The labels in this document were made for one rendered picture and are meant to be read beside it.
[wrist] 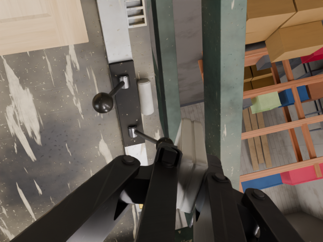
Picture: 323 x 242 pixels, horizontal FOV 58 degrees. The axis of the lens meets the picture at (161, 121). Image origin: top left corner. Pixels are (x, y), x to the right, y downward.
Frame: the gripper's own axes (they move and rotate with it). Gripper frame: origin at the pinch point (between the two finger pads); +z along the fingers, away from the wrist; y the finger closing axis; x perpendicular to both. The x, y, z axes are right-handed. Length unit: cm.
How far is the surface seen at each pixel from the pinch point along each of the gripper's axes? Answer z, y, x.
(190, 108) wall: 947, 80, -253
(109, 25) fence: 41.2, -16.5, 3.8
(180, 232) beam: 59, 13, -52
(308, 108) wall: 734, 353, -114
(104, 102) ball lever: 30.9, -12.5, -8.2
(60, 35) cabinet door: 40.3, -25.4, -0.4
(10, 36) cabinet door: 37, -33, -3
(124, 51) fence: 42.8, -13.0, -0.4
